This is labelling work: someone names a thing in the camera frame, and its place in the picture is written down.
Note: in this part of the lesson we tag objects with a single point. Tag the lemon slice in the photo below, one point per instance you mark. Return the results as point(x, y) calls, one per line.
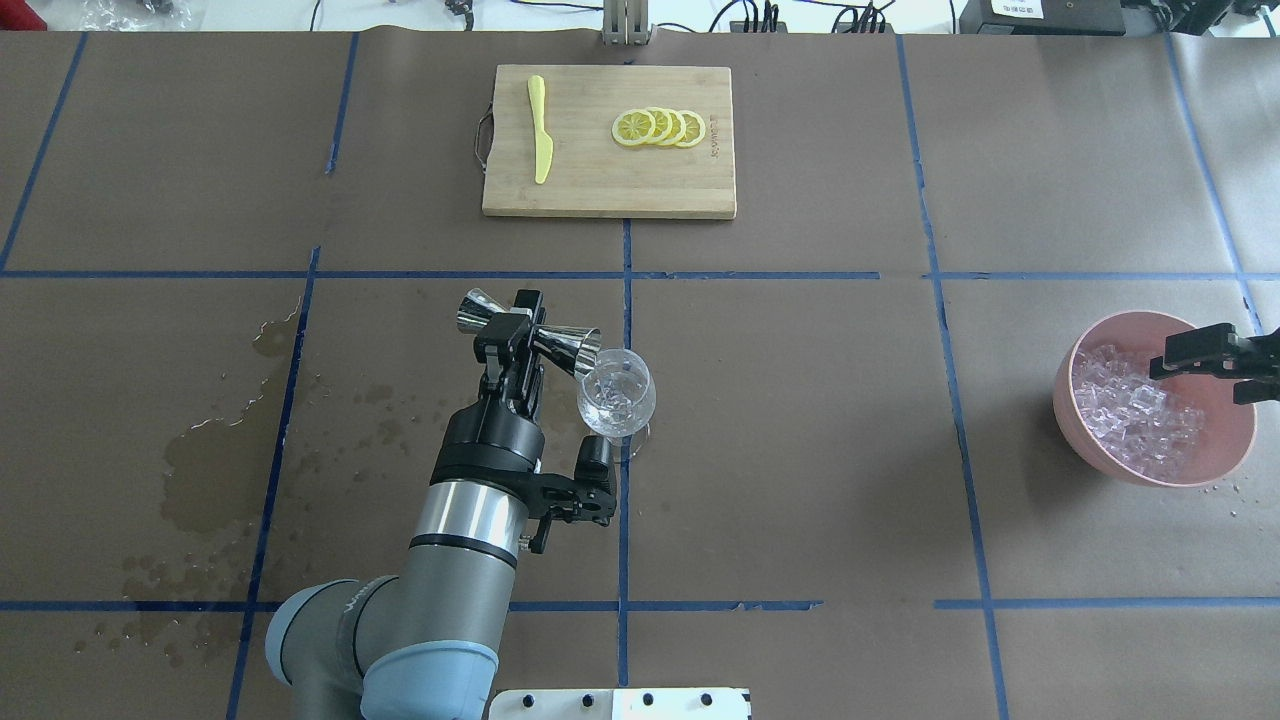
point(695, 128)
point(636, 127)
point(676, 128)
point(662, 125)

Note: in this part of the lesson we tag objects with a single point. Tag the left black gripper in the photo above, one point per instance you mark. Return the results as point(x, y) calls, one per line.
point(491, 434)

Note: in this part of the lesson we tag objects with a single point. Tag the black box device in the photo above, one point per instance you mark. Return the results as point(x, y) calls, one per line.
point(1082, 18)

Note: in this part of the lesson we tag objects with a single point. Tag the steel double jigger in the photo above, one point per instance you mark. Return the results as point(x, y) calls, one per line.
point(518, 334)

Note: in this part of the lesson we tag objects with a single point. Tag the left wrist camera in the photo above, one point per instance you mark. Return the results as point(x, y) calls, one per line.
point(589, 494)

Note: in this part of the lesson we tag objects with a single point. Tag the pink bowl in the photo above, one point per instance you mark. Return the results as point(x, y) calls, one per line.
point(1230, 432)

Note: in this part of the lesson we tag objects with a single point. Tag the clear wine glass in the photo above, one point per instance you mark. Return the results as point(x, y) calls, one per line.
point(617, 400)

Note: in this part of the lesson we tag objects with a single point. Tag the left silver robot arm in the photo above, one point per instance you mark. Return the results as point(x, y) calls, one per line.
point(424, 643)

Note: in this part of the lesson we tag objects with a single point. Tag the bamboo cutting board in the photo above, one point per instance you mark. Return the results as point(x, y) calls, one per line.
point(593, 177)

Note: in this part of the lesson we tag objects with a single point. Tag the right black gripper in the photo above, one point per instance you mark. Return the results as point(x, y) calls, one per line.
point(1205, 349)

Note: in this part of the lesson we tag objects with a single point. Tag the yellow plastic knife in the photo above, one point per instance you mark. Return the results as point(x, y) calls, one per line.
point(541, 140)

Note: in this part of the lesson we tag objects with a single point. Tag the aluminium frame post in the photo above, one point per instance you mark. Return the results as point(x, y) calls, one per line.
point(626, 22)

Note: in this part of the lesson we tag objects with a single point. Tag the clear plastic bag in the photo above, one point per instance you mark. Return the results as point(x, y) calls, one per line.
point(141, 16)

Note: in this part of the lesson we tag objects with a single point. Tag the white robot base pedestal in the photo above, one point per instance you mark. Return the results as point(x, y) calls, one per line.
point(623, 703)

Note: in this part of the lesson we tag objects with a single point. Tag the clear ice cubes pile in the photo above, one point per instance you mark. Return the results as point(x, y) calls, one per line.
point(1149, 428)

